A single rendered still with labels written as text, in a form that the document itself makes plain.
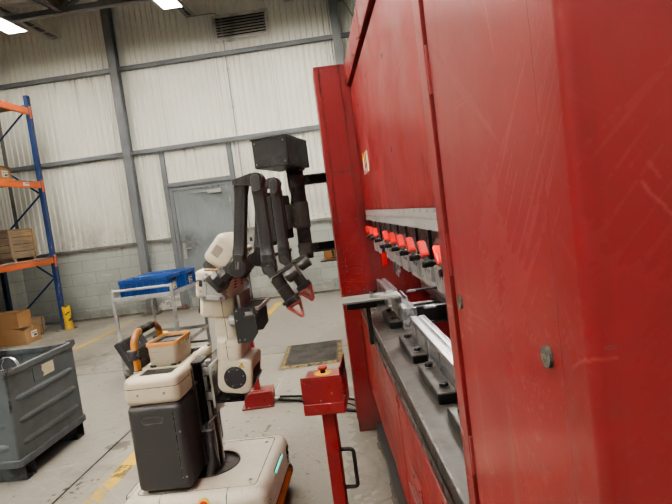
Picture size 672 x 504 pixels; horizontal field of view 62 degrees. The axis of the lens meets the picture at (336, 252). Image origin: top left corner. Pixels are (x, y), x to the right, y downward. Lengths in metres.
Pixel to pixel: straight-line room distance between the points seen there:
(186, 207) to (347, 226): 6.91
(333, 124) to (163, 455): 2.07
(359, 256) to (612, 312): 3.27
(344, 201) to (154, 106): 7.38
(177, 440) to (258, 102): 7.95
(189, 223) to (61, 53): 3.70
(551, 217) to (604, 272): 0.03
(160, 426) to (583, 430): 2.46
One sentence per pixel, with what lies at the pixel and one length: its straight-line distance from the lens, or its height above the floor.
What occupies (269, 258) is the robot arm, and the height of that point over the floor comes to 1.26.
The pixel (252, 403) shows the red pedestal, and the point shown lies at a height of 0.05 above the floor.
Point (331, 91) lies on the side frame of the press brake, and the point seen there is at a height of 2.14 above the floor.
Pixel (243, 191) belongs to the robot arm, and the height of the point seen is 1.55.
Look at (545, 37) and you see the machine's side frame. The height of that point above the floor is 1.49.
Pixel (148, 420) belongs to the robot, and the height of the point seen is 0.62.
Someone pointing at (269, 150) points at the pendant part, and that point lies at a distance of 3.66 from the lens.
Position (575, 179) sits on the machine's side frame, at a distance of 0.23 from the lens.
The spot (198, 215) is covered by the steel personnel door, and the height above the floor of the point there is 1.62.
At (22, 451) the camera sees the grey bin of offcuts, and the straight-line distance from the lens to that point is 4.17.
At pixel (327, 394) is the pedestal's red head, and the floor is 0.74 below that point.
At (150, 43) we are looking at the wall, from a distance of 10.75.
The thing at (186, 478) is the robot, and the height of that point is 0.35.
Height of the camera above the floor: 1.43
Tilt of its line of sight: 4 degrees down
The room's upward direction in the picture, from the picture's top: 7 degrees counter-clockwise
